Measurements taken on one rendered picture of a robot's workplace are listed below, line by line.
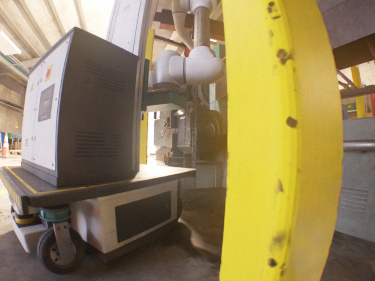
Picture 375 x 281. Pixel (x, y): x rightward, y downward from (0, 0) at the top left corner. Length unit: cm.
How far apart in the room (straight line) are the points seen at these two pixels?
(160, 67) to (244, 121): 88
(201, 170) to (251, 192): 192
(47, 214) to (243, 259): 55
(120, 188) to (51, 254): 34
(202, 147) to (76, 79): 147
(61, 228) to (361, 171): 124
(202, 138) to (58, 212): 152
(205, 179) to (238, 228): 193
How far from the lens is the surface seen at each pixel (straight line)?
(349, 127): 110
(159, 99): 98
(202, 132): 186
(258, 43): 19
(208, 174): 213
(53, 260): 72
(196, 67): 102
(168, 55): 107
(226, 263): 25
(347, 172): 111
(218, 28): 229
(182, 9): 146
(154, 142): 236
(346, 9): 136
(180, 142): 190
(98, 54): 74
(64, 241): 68
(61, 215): 63
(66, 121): 63
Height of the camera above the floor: 45
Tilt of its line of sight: 2 degrees up
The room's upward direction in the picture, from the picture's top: 1 degrees clockwise
